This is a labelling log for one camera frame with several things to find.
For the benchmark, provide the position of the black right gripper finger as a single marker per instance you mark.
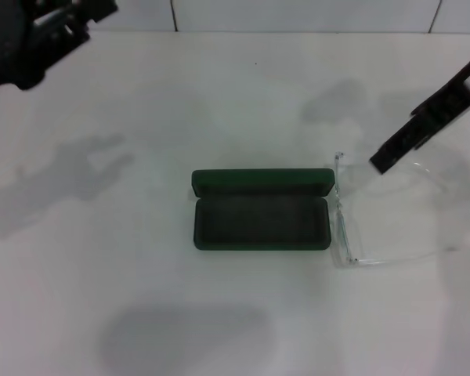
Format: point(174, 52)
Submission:
point(395, 149)

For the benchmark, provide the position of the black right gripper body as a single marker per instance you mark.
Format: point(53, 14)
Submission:
point(450, 90)

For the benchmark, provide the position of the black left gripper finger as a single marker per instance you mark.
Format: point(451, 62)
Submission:
point(66, 31)
point(98, 8)

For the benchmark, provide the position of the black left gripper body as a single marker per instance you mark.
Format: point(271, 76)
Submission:
point(8, 43)

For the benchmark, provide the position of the clear white glasses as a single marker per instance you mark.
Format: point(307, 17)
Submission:
point(352, 260)

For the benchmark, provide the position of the green glasses case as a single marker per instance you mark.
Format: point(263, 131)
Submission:
point(258, 227)

